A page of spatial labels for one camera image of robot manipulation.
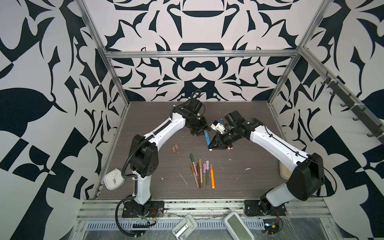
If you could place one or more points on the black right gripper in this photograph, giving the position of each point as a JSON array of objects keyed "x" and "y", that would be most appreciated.
[{"x": 220, "y": 143}]

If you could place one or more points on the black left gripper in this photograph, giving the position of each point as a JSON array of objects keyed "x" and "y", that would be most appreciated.
[{"x": 205, "y": 127}]

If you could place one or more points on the blue highlighter pen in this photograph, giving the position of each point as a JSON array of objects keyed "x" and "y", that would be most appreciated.
[{"x": 207, "y": 137}]

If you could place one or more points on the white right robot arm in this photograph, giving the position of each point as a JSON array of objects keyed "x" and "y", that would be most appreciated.
[{"x": 307, "y": 171}]

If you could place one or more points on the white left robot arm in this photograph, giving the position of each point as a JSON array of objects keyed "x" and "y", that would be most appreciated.
[{"x": 143, "y": 157}]

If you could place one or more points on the brown marker pen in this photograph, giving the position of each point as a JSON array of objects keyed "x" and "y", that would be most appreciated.
[{"x": 198, "y": 175}]

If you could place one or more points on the tan marker pen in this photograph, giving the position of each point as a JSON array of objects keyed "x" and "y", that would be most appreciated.
[{"x": 194, "y": 175}]

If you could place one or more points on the orange highlighter pen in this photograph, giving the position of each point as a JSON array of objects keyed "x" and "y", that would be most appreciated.
[{"x": 212, "y": 176}]

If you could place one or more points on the gold cap cream marker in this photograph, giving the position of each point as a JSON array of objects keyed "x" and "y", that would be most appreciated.
[{"x": 201, "y": 170}]

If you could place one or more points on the pink cap brown marker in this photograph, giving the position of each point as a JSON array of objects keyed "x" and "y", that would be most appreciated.
[{"x": 204, "y": 174}]

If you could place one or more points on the beige sponge block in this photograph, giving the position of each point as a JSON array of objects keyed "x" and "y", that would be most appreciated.
[{"x": 284, "y": 172}]

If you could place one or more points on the grey screen device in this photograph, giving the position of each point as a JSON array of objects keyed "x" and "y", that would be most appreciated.
[{"x": 237, "y": 228}]

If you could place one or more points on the white handheld device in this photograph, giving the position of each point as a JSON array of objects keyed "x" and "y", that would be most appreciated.
[{"x": 185, "y": 227}]

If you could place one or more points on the small circuit board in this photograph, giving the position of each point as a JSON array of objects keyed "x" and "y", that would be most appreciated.
[{"x": 273, "y": 226}]

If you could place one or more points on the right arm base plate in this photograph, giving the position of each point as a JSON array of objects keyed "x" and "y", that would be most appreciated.
[{"x": 255, "y": 208}]

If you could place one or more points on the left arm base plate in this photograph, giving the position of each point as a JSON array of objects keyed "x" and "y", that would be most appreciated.
[{"x": 150, "y": 209}]

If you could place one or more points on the black wall hook rail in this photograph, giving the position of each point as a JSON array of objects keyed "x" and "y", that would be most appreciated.
[{"x": 350, "y": 102}]

